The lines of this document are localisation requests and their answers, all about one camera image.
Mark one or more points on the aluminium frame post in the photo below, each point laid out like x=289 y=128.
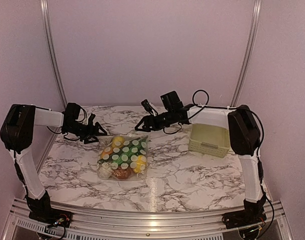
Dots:
x=44 y=5
x=253 y=31

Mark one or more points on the right aluminium frame post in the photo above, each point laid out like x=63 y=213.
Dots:
x=253 y=31

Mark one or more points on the green fake cucumber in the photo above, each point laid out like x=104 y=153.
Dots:
x=128 y=153

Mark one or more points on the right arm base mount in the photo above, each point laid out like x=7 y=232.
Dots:
x=237 y=219

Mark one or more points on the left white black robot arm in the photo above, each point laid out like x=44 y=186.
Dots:
x=17 y=135

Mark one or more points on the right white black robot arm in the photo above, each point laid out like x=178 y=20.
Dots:
x=246 y=134

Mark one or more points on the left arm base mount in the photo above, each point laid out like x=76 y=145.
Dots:
x=56 y=217

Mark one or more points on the left aluminium frame post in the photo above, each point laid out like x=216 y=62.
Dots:
x=44 y=5

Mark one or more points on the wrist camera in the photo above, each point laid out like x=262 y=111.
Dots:
x=90 y=120
x=149 y=107

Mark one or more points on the polka dot zip top bag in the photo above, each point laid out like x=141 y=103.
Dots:
x=105 y=170

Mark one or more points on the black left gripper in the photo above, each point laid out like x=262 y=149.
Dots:
x=90 y=133

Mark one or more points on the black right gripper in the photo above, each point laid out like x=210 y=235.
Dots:
x=147 y=120

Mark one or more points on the front aluminium rail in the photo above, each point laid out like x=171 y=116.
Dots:
x=101 y=224

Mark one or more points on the yellow fake fruit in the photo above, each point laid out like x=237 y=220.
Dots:
x=117 y=141

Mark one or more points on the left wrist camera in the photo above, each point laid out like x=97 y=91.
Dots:
x=90 y=120

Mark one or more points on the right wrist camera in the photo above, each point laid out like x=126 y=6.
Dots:
x=149 y=107

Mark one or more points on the pale green plastic basket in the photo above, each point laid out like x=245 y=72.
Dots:
x=210 y=140

